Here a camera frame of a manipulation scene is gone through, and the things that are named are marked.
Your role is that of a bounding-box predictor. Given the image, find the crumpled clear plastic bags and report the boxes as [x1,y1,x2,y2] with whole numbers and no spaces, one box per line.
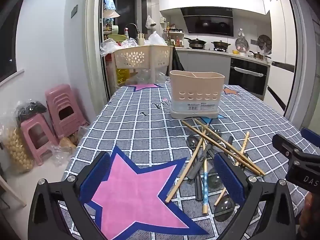
[125,70,171,85]

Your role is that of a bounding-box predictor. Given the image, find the yellow oil bottle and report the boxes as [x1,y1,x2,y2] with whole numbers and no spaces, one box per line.
[116,67,132,84]

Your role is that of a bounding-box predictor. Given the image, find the round metal steamer rack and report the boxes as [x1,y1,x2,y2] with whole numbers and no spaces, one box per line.
[235,37,247,53]

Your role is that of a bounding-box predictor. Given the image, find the stack of pink stools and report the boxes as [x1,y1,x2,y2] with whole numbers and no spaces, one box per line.
[45,84,90,139]

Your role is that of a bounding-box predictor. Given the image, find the beige plastic utensil holder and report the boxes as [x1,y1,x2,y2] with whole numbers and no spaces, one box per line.
[169,70,225,119]

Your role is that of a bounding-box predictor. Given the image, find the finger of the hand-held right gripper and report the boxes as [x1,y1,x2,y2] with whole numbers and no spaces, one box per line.
[301,127,320,145]
[272,133,304,159]

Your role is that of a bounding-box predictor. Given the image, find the clear bag of potatoes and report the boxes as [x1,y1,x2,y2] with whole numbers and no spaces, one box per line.
[52,127,88,161]

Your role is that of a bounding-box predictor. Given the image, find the dark wok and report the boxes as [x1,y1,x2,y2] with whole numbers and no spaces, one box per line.
[211,40,231,51]

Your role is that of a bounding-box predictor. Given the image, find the black lidded pan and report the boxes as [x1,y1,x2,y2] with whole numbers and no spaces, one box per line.
[184,38,207,49]

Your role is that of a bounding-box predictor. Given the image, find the bag of yellow balls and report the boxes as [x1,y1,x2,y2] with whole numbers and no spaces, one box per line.
[0,124,34,175]

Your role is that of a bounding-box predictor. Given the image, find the grey checked star tablecloth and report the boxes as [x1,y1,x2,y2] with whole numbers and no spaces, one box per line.
[59,82,320,240]

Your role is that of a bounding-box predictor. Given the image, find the white fridge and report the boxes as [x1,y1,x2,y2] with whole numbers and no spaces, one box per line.
[260,0,300,113]

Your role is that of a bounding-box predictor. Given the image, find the black kitchen faucet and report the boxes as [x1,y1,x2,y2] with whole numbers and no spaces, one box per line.
[125,23,140,39]

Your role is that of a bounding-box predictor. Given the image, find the dark hanging cloth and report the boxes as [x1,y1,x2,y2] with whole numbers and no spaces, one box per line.
[172,46,185,72]

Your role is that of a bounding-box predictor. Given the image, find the small pink stool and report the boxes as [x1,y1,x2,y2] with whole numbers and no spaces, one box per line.
[20,115,59,166]

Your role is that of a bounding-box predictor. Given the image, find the black round moulded pan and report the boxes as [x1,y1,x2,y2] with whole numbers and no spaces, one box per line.
[257,35,272,55]

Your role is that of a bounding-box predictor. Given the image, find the blue hanging packet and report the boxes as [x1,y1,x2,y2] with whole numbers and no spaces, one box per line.
[104,0,117,12]

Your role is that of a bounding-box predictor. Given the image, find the dark window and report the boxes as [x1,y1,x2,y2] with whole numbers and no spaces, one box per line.
[0,0,27,83]

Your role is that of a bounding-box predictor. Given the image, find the person's right hand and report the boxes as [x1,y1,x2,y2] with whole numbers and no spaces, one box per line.
[297,197,320,240]

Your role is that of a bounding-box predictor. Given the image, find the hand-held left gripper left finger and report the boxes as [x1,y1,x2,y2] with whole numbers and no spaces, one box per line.
[27,151,112,240]

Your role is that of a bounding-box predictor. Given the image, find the white sliding door frame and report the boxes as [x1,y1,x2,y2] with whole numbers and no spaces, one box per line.
[85,0,112,101]

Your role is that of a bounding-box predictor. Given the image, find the green plastic basin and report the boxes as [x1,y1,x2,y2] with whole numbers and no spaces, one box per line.
[107,34,129,43]

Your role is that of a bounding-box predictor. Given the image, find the white spice rack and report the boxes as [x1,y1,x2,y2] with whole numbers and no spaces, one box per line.
[164,29,185,47]

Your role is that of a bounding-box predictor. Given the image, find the black built-in oven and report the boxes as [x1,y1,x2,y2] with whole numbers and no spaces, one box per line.
[229,58,270,97]

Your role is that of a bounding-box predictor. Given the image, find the patterned bamboo chopstick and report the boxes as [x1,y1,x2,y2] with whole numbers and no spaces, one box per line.
[201,127,208,215]
[214,131,250,207]

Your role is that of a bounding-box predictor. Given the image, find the light wooden furniture leg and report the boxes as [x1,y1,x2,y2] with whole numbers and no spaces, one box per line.
[0,175,27,208]

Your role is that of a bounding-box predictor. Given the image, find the black range hood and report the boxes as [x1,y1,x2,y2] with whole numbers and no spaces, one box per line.
[180,7,234,37]

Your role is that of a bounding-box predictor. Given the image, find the beige basket trolley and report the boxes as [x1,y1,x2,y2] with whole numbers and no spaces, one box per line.
[106,45,174,87]

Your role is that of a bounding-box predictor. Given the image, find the bag of dark items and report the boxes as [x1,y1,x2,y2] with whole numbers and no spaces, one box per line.
[15,100,48,126]

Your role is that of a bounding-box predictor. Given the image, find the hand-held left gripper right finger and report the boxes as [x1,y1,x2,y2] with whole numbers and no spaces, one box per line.
[214,151,297,240]

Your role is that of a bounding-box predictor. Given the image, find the white plastic bag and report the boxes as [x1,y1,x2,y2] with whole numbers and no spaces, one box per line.
[147,31,168,47]

